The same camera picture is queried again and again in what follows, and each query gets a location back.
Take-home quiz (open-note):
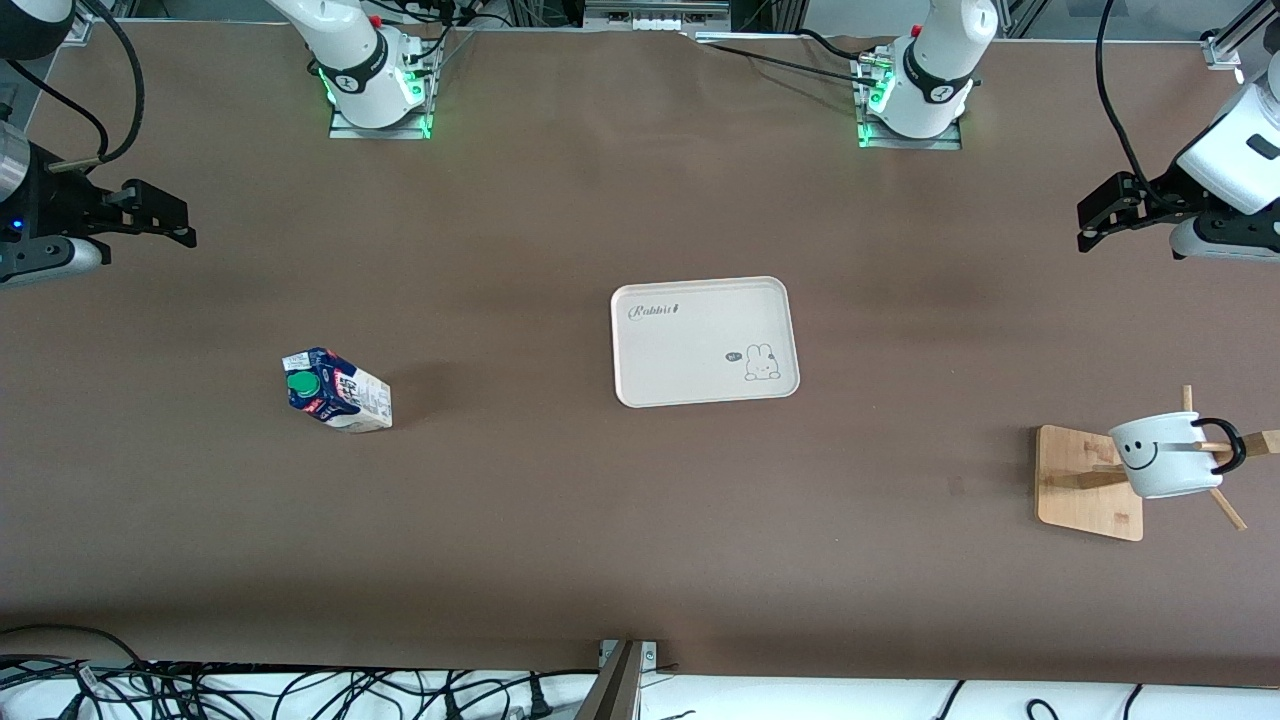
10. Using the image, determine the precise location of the white smiley mug black handle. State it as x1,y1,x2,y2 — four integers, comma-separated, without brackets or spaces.
1108,411,1248,499

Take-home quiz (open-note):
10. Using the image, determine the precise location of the blue white milk carton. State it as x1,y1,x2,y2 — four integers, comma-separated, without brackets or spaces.
282,347,393,433

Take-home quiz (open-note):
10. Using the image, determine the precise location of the cream rabbit print tray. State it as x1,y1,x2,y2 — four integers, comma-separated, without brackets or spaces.
610,276,801,409

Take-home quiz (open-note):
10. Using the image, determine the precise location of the wooden mug rack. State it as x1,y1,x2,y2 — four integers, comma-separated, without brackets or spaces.
1035,385,1280,542

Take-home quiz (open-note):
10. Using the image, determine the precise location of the grey metal box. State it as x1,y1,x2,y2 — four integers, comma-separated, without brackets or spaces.
584,0,733,31

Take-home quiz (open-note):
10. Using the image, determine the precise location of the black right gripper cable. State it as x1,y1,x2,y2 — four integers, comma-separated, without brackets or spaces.
45,0,147,171
0,58,111,159

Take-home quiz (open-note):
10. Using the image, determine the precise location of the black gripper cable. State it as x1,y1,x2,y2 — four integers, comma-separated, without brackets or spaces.
1095,0,1161,201
45,0,147,171
0,58,111,159

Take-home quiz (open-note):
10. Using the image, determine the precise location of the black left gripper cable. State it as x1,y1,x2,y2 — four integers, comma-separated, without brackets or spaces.
1095,0,1161,201

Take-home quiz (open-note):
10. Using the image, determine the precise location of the aluminium profile frame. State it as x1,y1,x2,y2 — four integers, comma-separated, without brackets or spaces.
1203,0,1280,73

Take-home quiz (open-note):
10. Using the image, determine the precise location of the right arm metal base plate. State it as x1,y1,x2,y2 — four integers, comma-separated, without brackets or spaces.
329,108,434,141

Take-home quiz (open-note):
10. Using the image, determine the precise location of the grey metal mounting post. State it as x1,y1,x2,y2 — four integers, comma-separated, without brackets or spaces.
574,639,661,720

